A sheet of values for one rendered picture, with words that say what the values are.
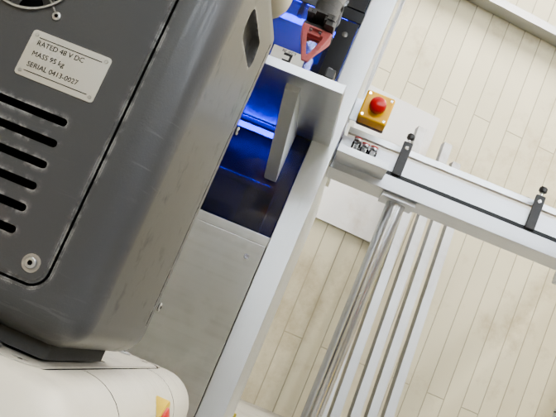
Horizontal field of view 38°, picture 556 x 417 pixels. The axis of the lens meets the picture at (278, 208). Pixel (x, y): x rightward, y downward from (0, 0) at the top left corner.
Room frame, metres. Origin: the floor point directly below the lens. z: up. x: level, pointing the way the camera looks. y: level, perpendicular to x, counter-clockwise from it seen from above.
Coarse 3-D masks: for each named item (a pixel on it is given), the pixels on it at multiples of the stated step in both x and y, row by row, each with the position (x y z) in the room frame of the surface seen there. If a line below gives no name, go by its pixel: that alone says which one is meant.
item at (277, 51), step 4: (272, 48) 1.91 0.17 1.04; (276, 48) 1.91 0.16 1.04; (280, 48) 1.91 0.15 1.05; (284, 48) 1.90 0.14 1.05; (272, 52) 1.91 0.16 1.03; (276, 52) 1.91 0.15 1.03; (280, 52) 1.90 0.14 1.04; (284, 52) 1.90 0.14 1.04; (288, 52) 1.90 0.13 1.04; (292, 52) 1.90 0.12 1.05; (276, 56) 1.91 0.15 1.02; (280, 56) 1.90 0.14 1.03; (284, 56) 1.90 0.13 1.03; (288, 56) 1.90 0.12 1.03; (292, 56) 1.90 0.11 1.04; (296, 56) 1.90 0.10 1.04; (300, 56) 1.90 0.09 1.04; (292, 60) 1.90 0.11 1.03; (296, 60) 1.90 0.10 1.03; (300, 60) 1.90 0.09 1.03; (296, 64) 1.90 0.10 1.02; (300, 64) 1.90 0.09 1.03
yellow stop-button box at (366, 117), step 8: (368, 96) 1.88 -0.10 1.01; (376, 96) 1.88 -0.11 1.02; (384, 96) 1.88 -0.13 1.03; (368, 104) 1.88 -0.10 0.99; (392, 104) 1.88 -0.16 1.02; (360, 112) 1.88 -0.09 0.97; (368, 112) 1.88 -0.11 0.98; (384, 112) 1.88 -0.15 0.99; (360, 120) 1.92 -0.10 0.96; (368, 120) 1.89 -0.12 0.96; (376, 120) 1.88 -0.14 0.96; (384, 120) 1.88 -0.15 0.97; (376, 128) 1.92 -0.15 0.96
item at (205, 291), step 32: (320, 192) 2.19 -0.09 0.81; (224, 224) 1.90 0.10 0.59; (192, 256) 1.91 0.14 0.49; (224, 256) 1.90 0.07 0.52; (256, 256) 1.90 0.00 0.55; (192, 288) 1.90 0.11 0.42; (224, 288) 1.90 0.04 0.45; (160, 320) 1.91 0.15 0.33; (192, 320) 1.90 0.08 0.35; (224, 320) 1.90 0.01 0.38; (160, 352) 1.90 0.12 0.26; (192, 352) 1.90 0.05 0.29; (256, 352) 2.54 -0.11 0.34; (192, 384) 1.90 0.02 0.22; (192, 416) 1.90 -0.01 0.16; (224, 416) 1.98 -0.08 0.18
